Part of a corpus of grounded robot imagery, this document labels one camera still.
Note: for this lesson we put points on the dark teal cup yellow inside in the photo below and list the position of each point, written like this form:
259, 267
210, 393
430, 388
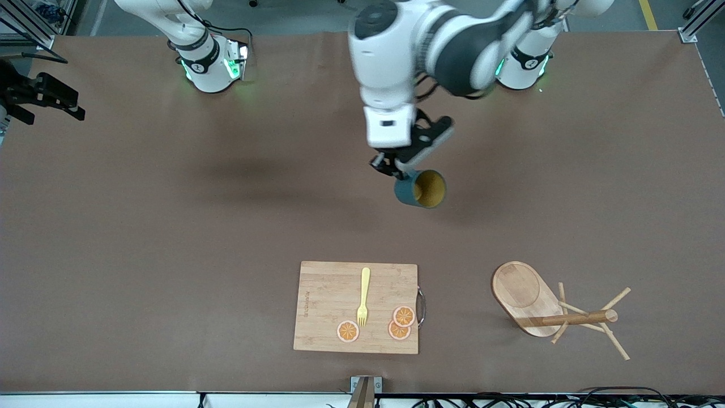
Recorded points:
408, 195

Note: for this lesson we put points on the aluminium frame profile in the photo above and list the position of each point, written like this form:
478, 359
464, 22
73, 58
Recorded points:
694, 28
44, 41

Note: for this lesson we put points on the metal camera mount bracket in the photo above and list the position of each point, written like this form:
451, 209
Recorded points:
362, 396

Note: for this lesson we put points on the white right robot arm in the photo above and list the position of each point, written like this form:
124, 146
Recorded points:
207, 71

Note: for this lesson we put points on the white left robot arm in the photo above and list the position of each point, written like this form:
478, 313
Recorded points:
391, 51

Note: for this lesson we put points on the wooden mug tree rack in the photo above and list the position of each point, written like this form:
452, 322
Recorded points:
524, 292

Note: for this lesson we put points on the bamboo cutting board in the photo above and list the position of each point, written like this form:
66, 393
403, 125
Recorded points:
328, 300

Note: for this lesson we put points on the yellow plastic fork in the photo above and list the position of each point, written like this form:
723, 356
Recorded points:
365, 283

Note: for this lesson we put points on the toy orange slice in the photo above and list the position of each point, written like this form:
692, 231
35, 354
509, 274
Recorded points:
348, 331
404, 315
396, 333

